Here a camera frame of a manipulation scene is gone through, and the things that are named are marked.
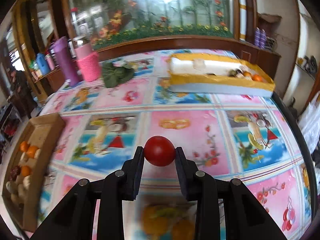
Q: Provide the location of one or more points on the mandarin orange far right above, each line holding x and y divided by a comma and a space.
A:
24, 146

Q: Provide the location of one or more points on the wooden cabinet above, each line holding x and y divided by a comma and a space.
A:
268, 61

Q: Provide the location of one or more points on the mandarin orange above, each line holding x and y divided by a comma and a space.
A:
26, 170
31, 151
24, 146

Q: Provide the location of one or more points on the brown cardboard tray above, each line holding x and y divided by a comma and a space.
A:
21, 197

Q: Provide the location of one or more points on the pink knitted sleeve bottle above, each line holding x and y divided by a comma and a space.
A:
87, 59

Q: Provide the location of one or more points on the floral fruit print tablecloth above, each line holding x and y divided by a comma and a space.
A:
227, 136

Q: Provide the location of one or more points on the glass floral partition screen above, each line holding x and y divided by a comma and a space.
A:
105, 23

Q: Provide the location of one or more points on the purple cans on cabinet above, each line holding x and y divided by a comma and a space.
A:
260, 38

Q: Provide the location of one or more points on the green leafy vegetable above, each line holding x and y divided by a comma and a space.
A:
114, 76

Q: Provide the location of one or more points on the red tomato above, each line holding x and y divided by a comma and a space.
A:
159, 151

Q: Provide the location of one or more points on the yellow gift box tray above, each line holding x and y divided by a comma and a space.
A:
208, 73

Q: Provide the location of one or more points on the white plastic bag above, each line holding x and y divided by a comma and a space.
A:
309, 123

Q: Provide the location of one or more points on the mandarin orange centre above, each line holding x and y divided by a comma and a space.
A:
31, 151

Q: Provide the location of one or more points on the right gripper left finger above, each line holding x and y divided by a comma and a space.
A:
73, 217

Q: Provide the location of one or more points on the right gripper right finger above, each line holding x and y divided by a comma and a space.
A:
245, 217

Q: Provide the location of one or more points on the blue plastic jug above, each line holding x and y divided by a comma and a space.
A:
42, 64

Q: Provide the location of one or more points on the mandarin orange front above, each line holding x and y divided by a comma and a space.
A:
26, 170

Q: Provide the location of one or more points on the large red jujube date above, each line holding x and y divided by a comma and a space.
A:
15, 172

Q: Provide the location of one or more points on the purple thermos bottle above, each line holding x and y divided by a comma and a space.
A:
65, 61

